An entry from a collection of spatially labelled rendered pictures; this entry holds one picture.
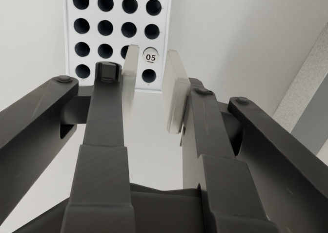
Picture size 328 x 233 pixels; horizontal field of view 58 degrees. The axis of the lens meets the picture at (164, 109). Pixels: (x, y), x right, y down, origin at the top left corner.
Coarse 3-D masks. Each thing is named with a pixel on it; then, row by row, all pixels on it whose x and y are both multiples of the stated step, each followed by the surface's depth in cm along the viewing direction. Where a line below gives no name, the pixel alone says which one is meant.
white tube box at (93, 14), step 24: (72, 0) 23; (96, 0) 23; (120, 0) 23; (144, 0) 23; (168, 0) 23; (72, 24) 24; (96, 24) 24; (120, 24) 24; (144, 24) 24; (168, 24) 24; (72, 48) 25; (96, 48) 25; (120, 48) 25; (144, 48) 25; (72, 72) 25; (144, 72) 29
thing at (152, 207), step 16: (144, 192) 7; (160, 192) 7; (176, 192) 7; (192, 192) 8; (64, 208) 6; (144, 208) 7; (160, 208) 7; (176, 208) 7; (192, 208) 7; (32, 224) 6; (48, 224) 6; (144, 224) 6; (160, 224) 6; (176, 224) 6; (192, 224) 6
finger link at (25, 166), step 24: (24, 96) 11; (48, 96) 11; (72, 96) 13; (0, 120) 9; (24, 120) 9; (48, 120) 10; (0, 144) 8; (24, 144) 9; (48, 144) 11; (0, 168) 8; (24, 168) 9; (0, 192) 8; (24, 192) 10; (0, 216) 8
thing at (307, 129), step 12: (324, 84) 22; (312, 96) 23; (324, 96) 21; (312, 108) 22; (324, 108) 21; (300, 120) 23; (312, 120) 22; (324, 120) 21; (300, 132) 23; (312, 132) 21; (324, 132) 20; (312, 144) 21; (324, 144) 20; (324, 156) 20
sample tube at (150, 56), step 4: (148, 48) 24; (152, 48) 24; (144, 52) 24; (148, 52) 24; (152, 52) 24; (156, 52) 24; (144, 56) 24; (148, 56) 24; (152, 56) 24; (156, 56) 24; (144, 60) 24; (148, 60) 24; (152, 60) 24; (156, 60) 24; (148, 64) 24; (152, 64) 24
